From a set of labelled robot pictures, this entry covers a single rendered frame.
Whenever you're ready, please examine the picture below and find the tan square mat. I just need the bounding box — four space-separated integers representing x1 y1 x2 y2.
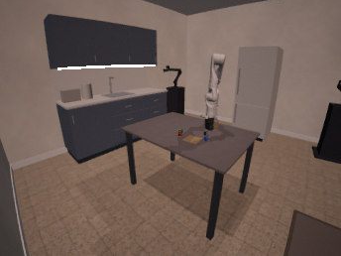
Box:
182 135 203 145

